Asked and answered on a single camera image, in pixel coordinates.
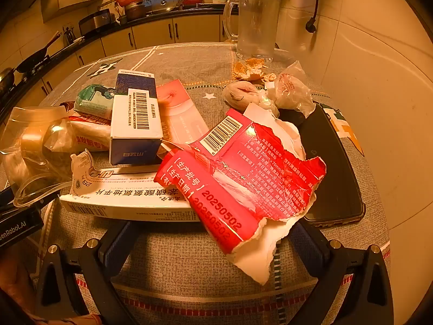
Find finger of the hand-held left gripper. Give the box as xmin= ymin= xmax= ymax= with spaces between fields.
xmin=0 ymin=187 xmax=50 ymax=212

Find red white plastic bag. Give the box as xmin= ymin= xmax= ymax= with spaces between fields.
xmin=44 ymin=113 xmax=114 ymax=153

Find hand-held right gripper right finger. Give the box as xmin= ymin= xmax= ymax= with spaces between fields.
xmin=287 ymin=215 xmax=395 ymax=325

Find pink box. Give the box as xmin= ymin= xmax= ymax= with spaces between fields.
xmin=156 ymin=79 xmax=210 ymax=147

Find steel kitchen appliance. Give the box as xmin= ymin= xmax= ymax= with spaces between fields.
xmin=79 ymin=8 xmax=116 ymax=36

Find black kitchen countertop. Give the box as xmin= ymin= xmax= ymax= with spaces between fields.
xmin=0 ymin=5 xmax=237 ymax=122

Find clear plastic packaging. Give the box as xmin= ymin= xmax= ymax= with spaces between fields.
xmin=0 ymin=106 xmax=78 ymax=208

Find red print plastic wrapper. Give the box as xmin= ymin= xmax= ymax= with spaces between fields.
xmin=264 ymin=60 xmax=315 ymax=118

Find green tissue packet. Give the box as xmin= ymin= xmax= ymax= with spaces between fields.
xmin=74 ymin=84 xmax=117 ymax=120

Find black smartphone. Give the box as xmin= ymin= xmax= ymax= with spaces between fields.
xmin=279 ymin=103 xmax=367 ymax=227

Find black power plug cable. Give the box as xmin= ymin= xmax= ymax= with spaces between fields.
xmin=305 ymin=0 xmax=331 ymax=35

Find metal pot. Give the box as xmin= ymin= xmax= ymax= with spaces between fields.
xmin=123 ymin=2 xmax=150 ymax=21

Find grey tablecloth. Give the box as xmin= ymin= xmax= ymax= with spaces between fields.
xmin=0 ymin=42 xmax=392 ymax=325

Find torn red paper box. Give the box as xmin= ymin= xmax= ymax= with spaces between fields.
xmin=154 ymin=103 xmax=327 ymax=285

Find blue white medicine box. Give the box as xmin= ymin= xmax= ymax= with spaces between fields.
xmin=109 ymin=69 xmax=165 ymax=166

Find lidded cooking pot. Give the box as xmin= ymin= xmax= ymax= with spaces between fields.
xmin=0 ymin=68 xmax=17 ymax=90

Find orange peel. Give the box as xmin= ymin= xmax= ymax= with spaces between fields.
xmin=232 ymin=58 xmax=277 ymax=82

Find round crumpled plastic wrapper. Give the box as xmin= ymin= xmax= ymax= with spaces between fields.
xmin=223 ymin=81 xmax=271 ymax=111

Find lower kitchen cabinets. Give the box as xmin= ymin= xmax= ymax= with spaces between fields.
xmin=0 ymin=14 xmax=238 ymax=117

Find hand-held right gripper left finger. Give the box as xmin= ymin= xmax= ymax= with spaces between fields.
xmin=35 ymin=221 xmax=140 ymax=325

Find black wok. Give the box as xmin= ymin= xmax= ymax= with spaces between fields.
xmin=15 ymin=32 xmax=63 ymax=74

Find glass mug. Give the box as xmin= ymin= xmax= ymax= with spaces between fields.
xmin=222 ymin=0 xmax=281 ymax=62

